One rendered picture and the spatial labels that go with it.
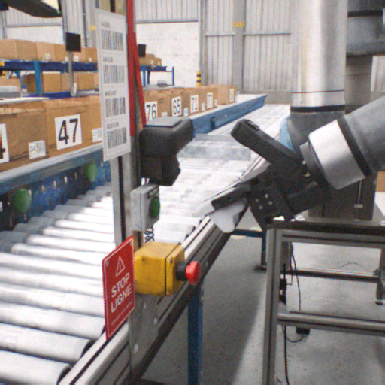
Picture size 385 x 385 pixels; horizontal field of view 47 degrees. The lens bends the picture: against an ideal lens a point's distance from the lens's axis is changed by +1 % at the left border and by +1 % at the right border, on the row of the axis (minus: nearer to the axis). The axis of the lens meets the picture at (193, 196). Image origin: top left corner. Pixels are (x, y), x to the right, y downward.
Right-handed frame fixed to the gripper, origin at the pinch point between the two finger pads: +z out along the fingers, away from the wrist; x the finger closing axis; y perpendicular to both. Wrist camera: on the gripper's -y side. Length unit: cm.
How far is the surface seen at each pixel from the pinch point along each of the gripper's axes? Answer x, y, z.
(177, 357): 87, 66, 79
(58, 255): 20, -2, 46
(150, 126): 2.7, -15.2, 1.4
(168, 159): 3.3, -9.1, 1.6
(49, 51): 735, -303, 421
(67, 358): -13.5, 10.2, 26.3
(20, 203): 36, -18, 61
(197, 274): -0.9, 9.8, 5.6
